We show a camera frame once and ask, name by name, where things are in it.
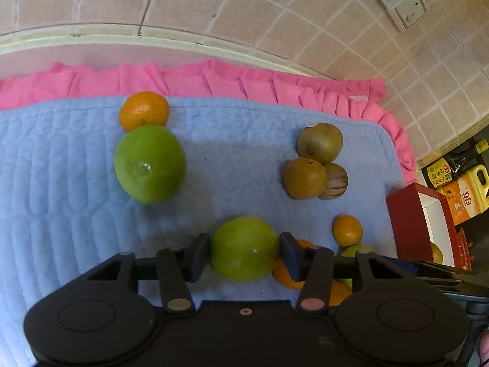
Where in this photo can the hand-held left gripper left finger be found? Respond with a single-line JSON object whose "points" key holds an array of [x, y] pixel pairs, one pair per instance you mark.
{"points": [[199, 255]]}

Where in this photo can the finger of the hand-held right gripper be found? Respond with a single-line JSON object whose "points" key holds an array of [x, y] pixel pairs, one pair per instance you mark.
{"points": [[450, 275]]}

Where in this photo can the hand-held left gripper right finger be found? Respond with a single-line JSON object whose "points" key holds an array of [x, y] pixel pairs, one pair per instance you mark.
{"points": [[289, 255]]}

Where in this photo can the yellowish fruit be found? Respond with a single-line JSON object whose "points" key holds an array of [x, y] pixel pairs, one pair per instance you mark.
{"points": [[436, 253]]}

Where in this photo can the small green apple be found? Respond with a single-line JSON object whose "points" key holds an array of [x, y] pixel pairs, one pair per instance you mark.
{"points": [[244, 249]]}

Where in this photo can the yellow-green apple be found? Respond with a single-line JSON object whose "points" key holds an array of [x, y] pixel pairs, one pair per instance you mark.
{"points": [[349, 253]]}

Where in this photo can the small orange mandarin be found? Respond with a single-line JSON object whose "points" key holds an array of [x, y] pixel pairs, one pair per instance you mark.
{"points": [[347, 230]]}

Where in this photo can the red box white inside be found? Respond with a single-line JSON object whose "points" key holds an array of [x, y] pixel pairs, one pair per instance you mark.
{"points": [[414, 221]]}

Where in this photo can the brown kiwi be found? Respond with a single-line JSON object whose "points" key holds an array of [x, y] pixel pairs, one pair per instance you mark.
{"points": [[320, 142], [304, 178]]}

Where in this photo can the striped tan pepino melon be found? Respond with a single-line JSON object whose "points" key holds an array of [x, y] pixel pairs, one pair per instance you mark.
{"points": [[336, 182]]}

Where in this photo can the large green apple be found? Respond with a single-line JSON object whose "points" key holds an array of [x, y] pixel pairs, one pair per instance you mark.
{"points": [[150, 163]]}

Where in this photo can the large orange mandarin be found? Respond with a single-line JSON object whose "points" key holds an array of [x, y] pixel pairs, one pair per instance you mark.
{"points": [[144, 110]]}

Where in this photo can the person's right hand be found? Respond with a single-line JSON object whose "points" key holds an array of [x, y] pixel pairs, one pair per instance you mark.
{"points": [[484, 346]]}

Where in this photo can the red plastic basket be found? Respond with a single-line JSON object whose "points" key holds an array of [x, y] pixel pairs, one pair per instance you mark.
{"points": [[464, 250]]}

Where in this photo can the yellow detergent jug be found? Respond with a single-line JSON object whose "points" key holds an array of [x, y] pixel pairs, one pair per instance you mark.
{"points": [[464, 195]]}

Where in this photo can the dark soy sauce bottle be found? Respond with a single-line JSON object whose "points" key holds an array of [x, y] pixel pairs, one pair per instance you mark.
{"points": [[445, 170]]}

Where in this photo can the blue quilted mat pink frill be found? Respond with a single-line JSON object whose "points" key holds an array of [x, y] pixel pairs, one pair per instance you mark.
{"points": [[237, 137]]}

